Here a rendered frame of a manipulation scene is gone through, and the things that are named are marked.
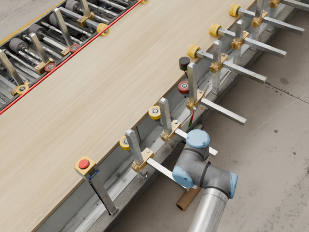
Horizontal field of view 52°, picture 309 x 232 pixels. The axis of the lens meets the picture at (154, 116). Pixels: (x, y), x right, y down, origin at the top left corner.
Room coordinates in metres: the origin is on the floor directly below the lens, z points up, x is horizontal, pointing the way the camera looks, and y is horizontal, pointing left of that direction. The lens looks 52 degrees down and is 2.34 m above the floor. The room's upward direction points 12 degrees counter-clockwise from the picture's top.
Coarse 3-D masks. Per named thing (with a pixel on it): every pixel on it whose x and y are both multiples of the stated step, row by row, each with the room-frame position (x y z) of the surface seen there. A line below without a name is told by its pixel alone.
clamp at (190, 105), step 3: (198, 90) 1.26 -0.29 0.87; (198, 93) 1.24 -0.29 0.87; (201, 93) 1.23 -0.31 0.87; (198, 96) 1.22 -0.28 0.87; (201, 96) 1.21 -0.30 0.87; (204, 96) 1.23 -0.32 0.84; (198, 99) 1.19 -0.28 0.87; (189, 102) 1.19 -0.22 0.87; (192, 102) 1.18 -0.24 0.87; (195, 102) 1.18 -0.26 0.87; (198, 102) 1.19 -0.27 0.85; (186, 105) 1.18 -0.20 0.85; (189, 105) 1.16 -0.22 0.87; (192, 105) 1.16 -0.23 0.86; (195, 105) 1.17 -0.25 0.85; (189, 108) 1.16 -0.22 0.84; (192, 108) 1.15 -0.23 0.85
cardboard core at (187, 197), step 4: (192, 188) 1.00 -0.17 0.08; (196, 188) 1.00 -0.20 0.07; (200, 188) 1.00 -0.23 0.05; (184, 192) 0.99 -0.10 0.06; (188, 192) 0.98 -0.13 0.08; (192, 192) 0.97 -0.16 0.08; (196, 192) 0.97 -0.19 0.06; (184, 196) 0.95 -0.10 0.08; (188, 196) 0.95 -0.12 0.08; (192, 196) 0.95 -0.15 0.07; (180, 200) 0.93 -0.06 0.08; (184, 200) 0.92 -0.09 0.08; (188, 200) 0.92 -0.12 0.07; (176, 204) 0.92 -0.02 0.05; (180, 204) 0.90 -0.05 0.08; (184, 204) 0.89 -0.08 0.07; (188, 204) 0.90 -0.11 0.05; (180, 208) 0.90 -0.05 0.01; (184, 208) 0.87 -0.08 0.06
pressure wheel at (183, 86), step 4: (180, 84) 1.31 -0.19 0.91; (184, 84) 1.30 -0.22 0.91; (188, 84) 1.30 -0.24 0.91; (180, 88) 1.28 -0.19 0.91; (184, 88) 1.27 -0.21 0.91; (188, 88) 1.26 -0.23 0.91; (180, 92) 1.27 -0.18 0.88; (184, 92) 1.25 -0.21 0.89; (188, 92) 1.25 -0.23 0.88; (184, 96) 1.29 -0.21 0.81
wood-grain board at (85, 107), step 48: (192, 0) 2.14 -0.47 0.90; (240, 0) 2.02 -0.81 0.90; (96, 48) 1.82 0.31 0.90; (144, 48) 1.71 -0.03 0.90; (48, 96) 1.45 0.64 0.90; (96, 96) 1.36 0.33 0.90; (144, 96) 1.28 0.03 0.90; (0, 144) 1.15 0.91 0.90; (48, 144) 1.08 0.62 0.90; (96, 144) 1.01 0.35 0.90; (0, 192) 0.83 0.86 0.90; (48, 192) 0.78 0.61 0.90
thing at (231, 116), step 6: (186, 96) 1.26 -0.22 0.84; (204, 102) 1.17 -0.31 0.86; (210, 102) 1.16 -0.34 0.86; (210, 108) 1.14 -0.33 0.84; (216, 108) 1.11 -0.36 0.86; (222, 108) 1.10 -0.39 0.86; (222, 114) 1.07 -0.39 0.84; (228, 114) 1.05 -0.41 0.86; (234, 114) 1.04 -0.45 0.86; (234, 120) 1.01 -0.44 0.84; (240, 120) 0.99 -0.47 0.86
